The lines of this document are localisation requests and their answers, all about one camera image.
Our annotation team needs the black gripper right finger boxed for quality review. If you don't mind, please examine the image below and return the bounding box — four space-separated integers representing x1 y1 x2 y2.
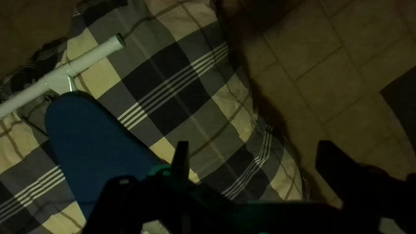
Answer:
315 138 385 210

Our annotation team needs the dark floor mat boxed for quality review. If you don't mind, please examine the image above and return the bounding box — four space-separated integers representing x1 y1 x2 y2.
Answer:
380 63 416 158

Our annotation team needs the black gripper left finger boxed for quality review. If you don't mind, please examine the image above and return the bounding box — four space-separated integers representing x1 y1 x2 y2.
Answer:
171 140 193 184

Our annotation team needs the white metal ironing board leg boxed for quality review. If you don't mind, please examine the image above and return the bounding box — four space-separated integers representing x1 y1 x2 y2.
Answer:
0 32 128 119

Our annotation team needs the plaid bed comforter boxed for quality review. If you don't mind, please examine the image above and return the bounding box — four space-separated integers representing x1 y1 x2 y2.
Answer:
0 0 306 234

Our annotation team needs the blue ironing board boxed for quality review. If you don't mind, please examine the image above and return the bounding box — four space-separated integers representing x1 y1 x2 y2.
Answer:
45 90 176 218

